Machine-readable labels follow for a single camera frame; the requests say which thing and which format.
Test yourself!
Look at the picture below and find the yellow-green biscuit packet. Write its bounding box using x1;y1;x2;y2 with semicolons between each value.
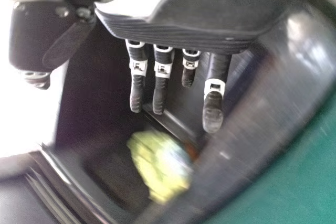
127;129;195;205

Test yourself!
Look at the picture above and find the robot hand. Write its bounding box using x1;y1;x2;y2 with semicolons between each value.
7;0;307;134

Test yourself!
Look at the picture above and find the black oven with glass door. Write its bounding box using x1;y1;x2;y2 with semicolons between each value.
0;1;336;224

